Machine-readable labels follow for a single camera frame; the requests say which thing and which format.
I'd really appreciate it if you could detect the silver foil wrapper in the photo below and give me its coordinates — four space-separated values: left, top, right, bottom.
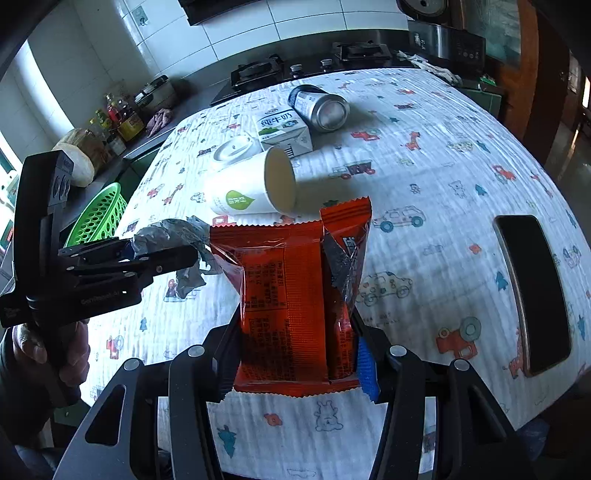
133 216 223 301

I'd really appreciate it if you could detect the white plastic cup lid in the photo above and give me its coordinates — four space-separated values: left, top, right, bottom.
213 134 264 166

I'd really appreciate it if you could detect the pink rag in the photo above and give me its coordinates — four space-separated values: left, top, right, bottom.
146 107 174 138

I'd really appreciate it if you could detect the white paper cup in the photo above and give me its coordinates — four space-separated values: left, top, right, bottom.
203 147 297 217

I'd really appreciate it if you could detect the white green milk carton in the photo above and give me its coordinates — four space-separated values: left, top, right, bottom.
252 109 314 160

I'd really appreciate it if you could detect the orange snack wrapper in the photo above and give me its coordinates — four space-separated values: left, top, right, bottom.
209 195 374 398

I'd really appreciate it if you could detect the wooden glass cabinet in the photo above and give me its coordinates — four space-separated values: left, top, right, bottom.
450 0 591 154

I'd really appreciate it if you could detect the steel cooking pot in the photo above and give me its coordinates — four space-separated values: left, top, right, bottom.
133 75 179 116

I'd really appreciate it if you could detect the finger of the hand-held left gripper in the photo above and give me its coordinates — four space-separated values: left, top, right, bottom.
58 237 136 265
74 244 200 288

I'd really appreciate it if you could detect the blue silver drink can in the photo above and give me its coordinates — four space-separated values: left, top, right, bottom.
288 84 351 133

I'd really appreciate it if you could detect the black gas stove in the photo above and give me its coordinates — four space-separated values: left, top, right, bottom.
210 41 407 107

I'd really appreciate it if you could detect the white printed cartoon cloth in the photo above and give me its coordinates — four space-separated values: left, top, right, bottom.
85 68 588 480

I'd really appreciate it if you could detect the black smartphone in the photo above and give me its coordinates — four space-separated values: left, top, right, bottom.
492 215 573 377

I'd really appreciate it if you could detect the person's left hand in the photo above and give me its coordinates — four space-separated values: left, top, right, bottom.
11 318 92 389

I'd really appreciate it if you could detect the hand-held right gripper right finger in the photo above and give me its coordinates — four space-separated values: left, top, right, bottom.
352 314 537 480

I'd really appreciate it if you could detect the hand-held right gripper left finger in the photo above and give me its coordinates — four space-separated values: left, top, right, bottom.
55 318 242 480

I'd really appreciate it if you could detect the round wooden chopping block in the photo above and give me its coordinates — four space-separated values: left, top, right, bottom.
52 128 110 188

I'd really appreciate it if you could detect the black range hood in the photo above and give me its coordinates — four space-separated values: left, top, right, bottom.
178 0 269 27

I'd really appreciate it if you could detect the dark sauce bottle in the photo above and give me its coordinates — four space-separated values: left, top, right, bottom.
94 108 114 140

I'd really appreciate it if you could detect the white crumpled cloth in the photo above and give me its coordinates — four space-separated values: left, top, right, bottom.
396 50 463 86

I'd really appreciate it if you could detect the green plastic mesh basket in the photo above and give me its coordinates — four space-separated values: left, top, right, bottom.
64 182 129 248

